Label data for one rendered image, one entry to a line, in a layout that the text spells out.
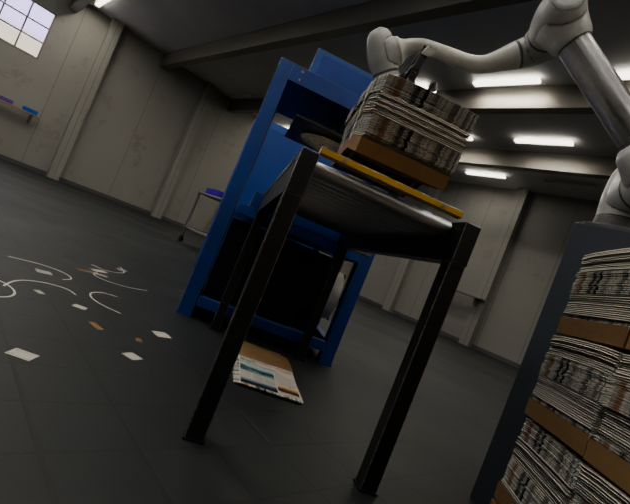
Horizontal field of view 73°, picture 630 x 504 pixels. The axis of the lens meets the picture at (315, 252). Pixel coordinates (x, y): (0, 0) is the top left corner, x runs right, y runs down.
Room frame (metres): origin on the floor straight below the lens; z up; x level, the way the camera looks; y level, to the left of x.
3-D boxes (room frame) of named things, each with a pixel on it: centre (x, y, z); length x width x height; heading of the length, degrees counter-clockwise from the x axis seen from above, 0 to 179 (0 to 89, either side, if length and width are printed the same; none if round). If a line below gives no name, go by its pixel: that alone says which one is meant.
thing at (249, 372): (1.82, -0.01, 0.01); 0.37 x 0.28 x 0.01; 11
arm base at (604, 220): (1.45, -0.92, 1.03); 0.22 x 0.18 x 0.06; 43
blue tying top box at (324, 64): (2.78, 0.19, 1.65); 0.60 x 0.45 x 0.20; 101
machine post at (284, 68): (2.41, 0.56, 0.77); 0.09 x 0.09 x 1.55; 11
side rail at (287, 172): (1.74, 0.24, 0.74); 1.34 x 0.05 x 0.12; 11
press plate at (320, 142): (2.79, 0.19, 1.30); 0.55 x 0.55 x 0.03; 11
